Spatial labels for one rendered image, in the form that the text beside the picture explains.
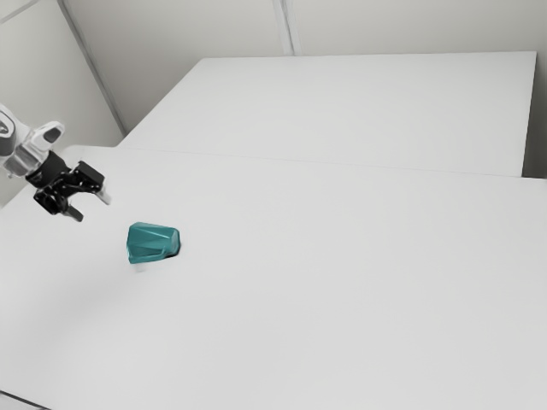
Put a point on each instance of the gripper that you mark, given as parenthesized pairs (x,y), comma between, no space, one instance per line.
(50,171)

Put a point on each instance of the teal faceted mug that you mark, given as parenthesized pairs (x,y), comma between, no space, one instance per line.
(151,242)

